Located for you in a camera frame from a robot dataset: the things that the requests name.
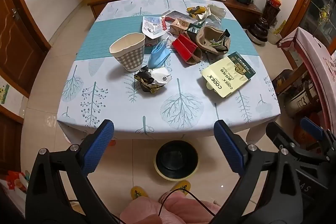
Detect dark box with fruit print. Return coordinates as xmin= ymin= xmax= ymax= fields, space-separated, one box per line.
xmin=272 ymin=69 xmax=294 ymax=94

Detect tall dark vase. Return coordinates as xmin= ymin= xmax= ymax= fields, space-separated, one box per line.
xmin=262 ymin=0 xmax=282 ymax=28

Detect blue face mask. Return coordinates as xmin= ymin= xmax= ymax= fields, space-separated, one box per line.
xmin=148 ymin=39 xmax=172 ymax=69

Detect colourful wall chart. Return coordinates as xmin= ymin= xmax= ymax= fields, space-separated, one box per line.
xmin=0 ymin=77 xmax=11 ymax=105

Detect dark green crumpled wrapper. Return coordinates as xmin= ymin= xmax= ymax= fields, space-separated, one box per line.
xmin=210 ymin=28 xmax=231 ymax=52

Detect brown wooden door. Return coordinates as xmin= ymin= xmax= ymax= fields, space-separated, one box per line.
xmin=0 ymin=0 xmax=51 ymax=98

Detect white crumpled packet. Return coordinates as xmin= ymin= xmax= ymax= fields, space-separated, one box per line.
xmin=151 ymin=68 xmax=172 ymax=86

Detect black gold crumpled wrapper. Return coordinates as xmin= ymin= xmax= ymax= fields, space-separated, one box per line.
xmin=134 ymin=67 xmax=164 ymax=94

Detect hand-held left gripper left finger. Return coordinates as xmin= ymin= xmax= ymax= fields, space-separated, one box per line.
xmin=25 ymin=119 xmax=116 ymax=224

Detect brown pulp cup carrier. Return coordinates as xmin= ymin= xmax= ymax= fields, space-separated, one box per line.
xmin=196 ymin=25 xmax=231 ymax=55

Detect yellow artificial flowers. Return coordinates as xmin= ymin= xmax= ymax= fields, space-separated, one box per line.
xmin=319 ymin=2 xmax=331 ymax=28

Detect pale blue tree-print tablecloth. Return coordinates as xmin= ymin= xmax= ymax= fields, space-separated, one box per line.
xmin=56 ymin=0 xmax=281 ymax=144

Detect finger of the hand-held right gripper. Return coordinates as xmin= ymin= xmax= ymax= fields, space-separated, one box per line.
xmin=266 ymin=122 xmax=330 ymax=165
xmin=301 ymin=117 xmax=336 ymax=151

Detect black round bin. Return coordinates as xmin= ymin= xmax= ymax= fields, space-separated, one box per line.
xmin=153 ymin=140 xmax=198 ymax=182

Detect clear plastic bag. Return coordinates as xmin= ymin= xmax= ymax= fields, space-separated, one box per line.
xmin=202 ymin=18 xmax=223 ymax=30

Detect person's legs in pink pants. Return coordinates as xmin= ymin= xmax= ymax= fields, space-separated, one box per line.
xmin=119 ymin=191 xmax=221 ymax=224

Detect red paper bags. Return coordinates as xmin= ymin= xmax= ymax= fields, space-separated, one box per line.
xmin=5 ymin=170 xmax=29 ymax=191

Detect yellow slipper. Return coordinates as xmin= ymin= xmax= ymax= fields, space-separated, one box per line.
xmin=170 ymin=180 xmax=192 ymax=194
xmin=130 ymin=186 xmax=145 ymax=201

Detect yellow snack wrapper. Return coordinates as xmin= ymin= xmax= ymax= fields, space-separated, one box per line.
xmin=186 ymin=6 xmax=208 ymax=17

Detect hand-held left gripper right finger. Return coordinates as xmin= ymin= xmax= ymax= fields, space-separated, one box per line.
xmin=213 ymin=120 xmax=306 ymax=224

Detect white bucket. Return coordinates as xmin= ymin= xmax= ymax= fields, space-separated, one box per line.
xmin=268 ymin=27 xmax=281 ymax=45

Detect red cardboard box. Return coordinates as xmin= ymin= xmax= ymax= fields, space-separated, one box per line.
xmin=172 ymin=32 xmax=204 ymax=65

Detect stacked dark pots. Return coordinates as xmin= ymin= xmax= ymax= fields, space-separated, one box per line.
xmin=248 ymin=17 xmax=269 ymax=45

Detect thin black cable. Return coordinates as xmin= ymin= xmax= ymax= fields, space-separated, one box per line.
xmin=157 ymin=189 xmax=214 ymax=224

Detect white crumpled bag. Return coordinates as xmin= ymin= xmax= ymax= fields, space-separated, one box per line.
xmin=198 ymin=4 xmax=227 ymax=26

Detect table with pink cloth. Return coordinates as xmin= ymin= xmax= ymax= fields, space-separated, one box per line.
xmin=280 ymin=26 xmax=336 ymax=119

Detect checkered paper cup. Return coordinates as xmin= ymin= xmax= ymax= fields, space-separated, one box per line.
xmin=109 ymin=32 xmax=146 ymax=73

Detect white printed paper packet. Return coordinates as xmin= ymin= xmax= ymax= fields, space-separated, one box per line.
xmin=142 ymin=16 xmax=168 ymax=39

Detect brown carton with green label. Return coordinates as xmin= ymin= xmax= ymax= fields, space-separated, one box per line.
xmin=169 ymin=18 xmax=202 ymax=35

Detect yellow green cardboard box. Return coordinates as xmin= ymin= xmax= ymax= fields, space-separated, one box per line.
xmin=201 ymin=51 xmax=256 ymax=98

